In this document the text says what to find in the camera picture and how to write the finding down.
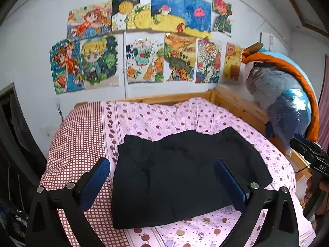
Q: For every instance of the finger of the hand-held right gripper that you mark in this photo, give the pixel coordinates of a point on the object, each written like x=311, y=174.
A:
x=307, y=141
x=300, y=148

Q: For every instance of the person's right hand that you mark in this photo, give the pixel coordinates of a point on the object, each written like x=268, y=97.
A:
x=308, y=190

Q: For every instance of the white wall box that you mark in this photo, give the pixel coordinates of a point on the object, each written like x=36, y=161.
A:
x=270, y=40

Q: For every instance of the grey-blue plastic wrapped bundle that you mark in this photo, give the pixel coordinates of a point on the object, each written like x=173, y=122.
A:
x=277, y=87

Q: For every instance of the wooden bed frame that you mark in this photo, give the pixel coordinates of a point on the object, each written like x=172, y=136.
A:
x=231, y=100

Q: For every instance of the brown wooden window frame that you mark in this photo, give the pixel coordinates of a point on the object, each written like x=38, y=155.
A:
x=308, y=23

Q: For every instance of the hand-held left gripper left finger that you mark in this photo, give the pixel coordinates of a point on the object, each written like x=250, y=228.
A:
x=95, y=182

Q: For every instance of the dark wardrobe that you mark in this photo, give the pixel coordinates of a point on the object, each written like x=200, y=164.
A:
x=15, y=146

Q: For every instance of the pink printed blanket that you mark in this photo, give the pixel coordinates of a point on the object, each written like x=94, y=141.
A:
x=154, y=118

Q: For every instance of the orange and blue quilt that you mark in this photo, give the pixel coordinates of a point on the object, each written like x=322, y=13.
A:
x=290, y=64

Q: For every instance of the white wall pipe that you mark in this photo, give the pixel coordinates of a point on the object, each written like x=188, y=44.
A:
x=125, y=90

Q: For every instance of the group of colourful wall drawings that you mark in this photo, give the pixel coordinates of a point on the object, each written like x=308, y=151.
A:
x=97, y=64

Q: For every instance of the black jacket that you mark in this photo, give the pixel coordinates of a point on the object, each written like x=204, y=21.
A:
x=180, y=172

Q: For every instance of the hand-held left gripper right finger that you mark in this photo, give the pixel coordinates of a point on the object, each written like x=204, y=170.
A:
x=231, y=185

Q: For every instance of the pink curtain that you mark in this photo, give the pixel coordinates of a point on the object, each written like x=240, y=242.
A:
x=324, y=108

